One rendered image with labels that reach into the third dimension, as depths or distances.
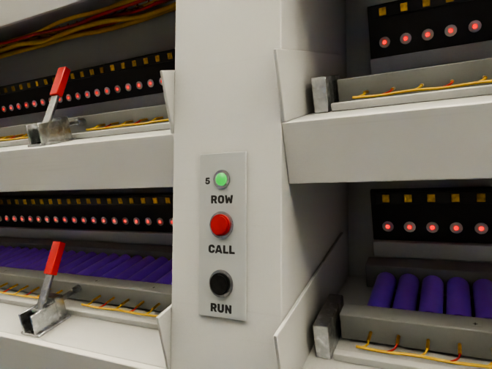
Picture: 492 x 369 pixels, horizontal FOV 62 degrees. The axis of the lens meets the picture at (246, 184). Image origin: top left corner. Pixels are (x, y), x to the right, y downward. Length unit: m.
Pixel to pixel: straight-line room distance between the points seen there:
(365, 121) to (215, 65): 0.13
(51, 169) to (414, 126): 0.34
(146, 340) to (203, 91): 0.23
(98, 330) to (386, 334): 0.27
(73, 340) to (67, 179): 0.15
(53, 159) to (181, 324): 0.21
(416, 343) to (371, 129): 0.17
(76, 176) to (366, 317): 0.29
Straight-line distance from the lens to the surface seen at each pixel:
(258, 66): 0.31
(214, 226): 0.30
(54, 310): 0.48
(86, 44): 0.76
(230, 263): 0.30
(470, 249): 0.44
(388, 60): 0.47
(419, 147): 0.28
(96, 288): 0.49
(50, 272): 0.48
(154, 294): 0.44
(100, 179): 0.40
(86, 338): 0.44
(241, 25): 0.33
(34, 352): 0.48
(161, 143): 0.35
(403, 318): 0.35
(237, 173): 0.30
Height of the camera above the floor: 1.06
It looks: 3 degrees up
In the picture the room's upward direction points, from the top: straight up
